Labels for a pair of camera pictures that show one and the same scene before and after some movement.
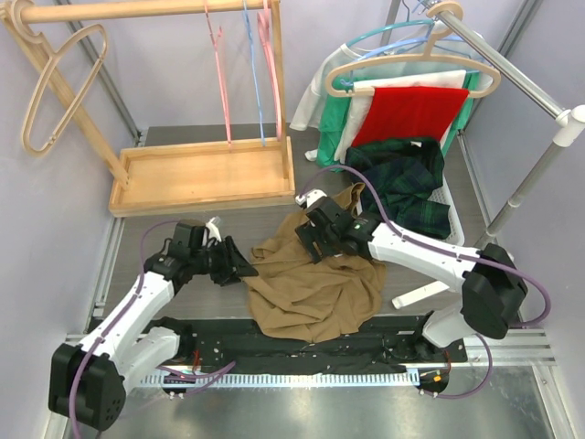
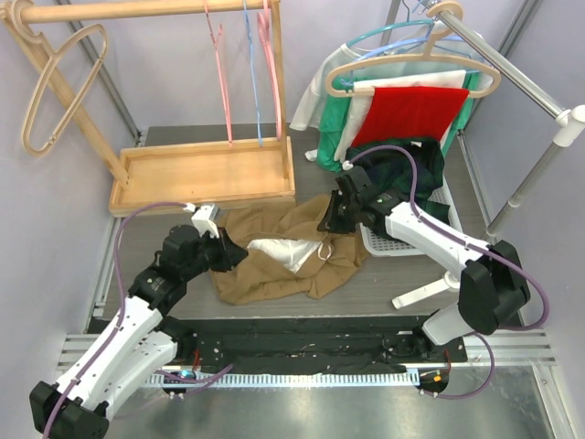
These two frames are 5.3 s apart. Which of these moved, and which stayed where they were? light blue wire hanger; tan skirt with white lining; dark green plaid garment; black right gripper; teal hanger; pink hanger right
Moved: tan skirt with white lining; black right gripper
Stayed: dark green plaid garment; pink hanger right; teal hanger; light blue wire hanger
